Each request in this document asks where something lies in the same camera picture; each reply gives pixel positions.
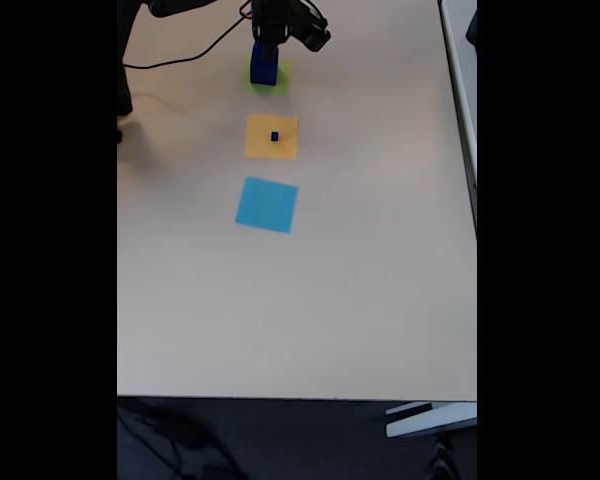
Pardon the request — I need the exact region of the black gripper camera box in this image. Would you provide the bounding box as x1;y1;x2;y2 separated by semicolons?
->
288;0;333;53

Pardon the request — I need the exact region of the small blue cube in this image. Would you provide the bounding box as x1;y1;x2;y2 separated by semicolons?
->
252;41;282;65

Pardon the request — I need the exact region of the green paper square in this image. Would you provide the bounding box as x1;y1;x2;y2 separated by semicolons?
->
240;57;294;97

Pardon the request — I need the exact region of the light blue paper square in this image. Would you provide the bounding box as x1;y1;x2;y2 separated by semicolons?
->
234;175;300;235

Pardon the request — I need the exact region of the white side table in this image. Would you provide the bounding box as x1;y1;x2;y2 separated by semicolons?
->
437;0;478;236

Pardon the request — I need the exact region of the large blue cube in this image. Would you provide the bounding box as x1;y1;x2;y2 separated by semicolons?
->
249;48;282;87

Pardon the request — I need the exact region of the white table leg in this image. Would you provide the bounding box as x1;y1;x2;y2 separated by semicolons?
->
384;401;478;440

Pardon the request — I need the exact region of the orange paper square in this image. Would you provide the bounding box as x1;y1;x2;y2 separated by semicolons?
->
244;112;300;162

